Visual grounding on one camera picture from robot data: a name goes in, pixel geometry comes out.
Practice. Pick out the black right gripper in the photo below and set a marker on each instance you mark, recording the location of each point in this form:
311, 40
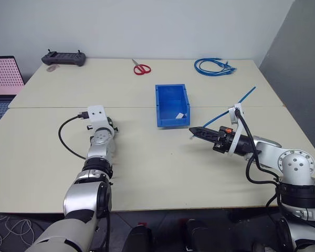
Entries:
222, 140

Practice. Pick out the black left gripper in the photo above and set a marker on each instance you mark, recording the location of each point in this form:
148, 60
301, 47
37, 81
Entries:
112, 125

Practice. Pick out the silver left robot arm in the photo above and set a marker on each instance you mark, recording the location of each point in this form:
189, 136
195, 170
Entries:
81, 194

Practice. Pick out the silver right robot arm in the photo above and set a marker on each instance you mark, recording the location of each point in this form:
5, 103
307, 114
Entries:
295, 168

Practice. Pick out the white coupler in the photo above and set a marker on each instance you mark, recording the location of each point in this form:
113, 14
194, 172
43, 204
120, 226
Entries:
181, 115

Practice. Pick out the blue plastic bin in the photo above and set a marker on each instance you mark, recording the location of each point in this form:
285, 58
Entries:
172, 105

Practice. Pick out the small clear pinkish object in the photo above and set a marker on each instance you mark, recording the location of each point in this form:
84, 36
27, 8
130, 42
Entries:
52, 68

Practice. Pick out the black handheld controller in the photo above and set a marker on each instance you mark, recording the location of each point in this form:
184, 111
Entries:
63, 58

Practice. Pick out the dark rounded shape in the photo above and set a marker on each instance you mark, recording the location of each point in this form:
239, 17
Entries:
140, 237
198, 235

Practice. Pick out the laptop with pink screen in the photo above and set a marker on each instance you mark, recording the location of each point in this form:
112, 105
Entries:
2, 84

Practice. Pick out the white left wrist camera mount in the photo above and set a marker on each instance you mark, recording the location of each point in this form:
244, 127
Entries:
95, 115

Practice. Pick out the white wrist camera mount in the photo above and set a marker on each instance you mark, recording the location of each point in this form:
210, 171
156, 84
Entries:
95, 115
235, 115

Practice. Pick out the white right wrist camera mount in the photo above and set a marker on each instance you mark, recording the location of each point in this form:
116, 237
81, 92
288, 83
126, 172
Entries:
235, 115

